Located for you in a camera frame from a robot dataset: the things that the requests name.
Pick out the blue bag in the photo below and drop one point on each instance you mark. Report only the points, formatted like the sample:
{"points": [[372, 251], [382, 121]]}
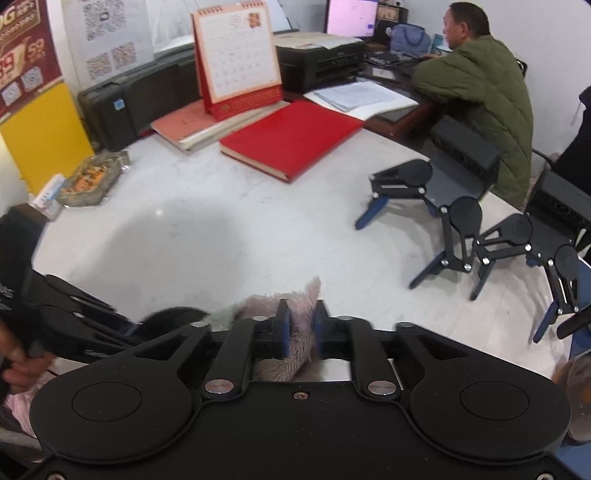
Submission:
{"points": [[411, 39]]}

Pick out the person's left hand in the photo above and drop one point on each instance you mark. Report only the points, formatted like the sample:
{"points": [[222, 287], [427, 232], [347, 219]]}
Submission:
{"points": [[23, 374]]}

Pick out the person's body in pink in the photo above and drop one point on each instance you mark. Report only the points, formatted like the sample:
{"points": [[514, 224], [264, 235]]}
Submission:
{"points": [[18, 410]]}

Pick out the white code sheet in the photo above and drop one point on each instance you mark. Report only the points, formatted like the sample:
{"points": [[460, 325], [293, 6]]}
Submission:
{"points": [[106, 41]]}

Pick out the stainless steel bowl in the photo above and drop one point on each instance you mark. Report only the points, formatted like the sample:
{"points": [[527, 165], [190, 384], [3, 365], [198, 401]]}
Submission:
{"points": [[175, 318]]}

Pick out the red desk calendar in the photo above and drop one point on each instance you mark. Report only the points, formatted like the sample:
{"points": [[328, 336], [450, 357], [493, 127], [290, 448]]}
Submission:
{"points": [[235, 50]]}

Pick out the black keyboard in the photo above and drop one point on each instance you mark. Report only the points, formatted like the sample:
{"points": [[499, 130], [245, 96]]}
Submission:
{"points": [[388, 60]]}

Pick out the green and pink fluffy cloth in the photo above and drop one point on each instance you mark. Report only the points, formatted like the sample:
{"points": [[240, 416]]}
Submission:
{"points": [[300, 300]]}

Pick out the red hardcover notebook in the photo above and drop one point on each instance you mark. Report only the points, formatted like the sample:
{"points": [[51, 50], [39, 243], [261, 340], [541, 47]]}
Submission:
{"points": [[286, 134]]}

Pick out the salmon pink book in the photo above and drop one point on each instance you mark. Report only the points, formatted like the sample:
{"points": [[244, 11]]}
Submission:
{"points": [[184, 122]]}

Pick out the dark wooden office desk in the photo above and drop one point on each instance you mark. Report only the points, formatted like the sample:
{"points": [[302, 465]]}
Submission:
{"points": [[401, 120]]}

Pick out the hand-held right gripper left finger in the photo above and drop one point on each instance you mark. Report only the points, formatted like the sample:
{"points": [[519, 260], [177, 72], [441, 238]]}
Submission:
{"points": [[284, 327]]}

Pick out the dark red wall poster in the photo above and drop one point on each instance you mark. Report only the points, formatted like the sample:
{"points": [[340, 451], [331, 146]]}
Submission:
{"points": [[23, 55]]}

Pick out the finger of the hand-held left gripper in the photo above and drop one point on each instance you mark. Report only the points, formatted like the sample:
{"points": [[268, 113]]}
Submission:
{"points": [[69, 295], [83, 334]]}

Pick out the small black printer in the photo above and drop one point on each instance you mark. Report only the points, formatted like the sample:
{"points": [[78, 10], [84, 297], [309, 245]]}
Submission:
{"points": [[318, 64]]}

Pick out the small white blue box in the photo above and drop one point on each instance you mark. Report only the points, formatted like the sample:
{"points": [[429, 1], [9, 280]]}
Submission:
{"points": [[48, 198]]}

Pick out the computer monitor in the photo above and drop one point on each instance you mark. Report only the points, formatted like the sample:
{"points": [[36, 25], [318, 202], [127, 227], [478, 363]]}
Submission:
{"points": [[353, 16]]}

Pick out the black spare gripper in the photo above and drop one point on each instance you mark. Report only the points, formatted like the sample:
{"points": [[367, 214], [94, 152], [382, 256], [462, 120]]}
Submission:
{"points": [[461, 170], [558, 198]]}

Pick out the large black printer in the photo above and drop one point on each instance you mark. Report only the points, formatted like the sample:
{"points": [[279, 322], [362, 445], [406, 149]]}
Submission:
{"points": [[138, 97]]}

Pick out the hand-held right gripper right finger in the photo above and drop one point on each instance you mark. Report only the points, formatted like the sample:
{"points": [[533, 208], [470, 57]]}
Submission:
{"points": [[318, 330]]}

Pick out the yellow board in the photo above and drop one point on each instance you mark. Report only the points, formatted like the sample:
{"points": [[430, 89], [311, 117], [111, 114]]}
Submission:
{"points": [[41, 138]]}

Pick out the wrapped snack tray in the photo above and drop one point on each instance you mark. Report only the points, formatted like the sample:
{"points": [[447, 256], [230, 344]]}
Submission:
{"points": [[90, 180]]}

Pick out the white paper stack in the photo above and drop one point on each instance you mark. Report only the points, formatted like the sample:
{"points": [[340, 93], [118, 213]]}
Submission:
{"points": [[355, 94]]}

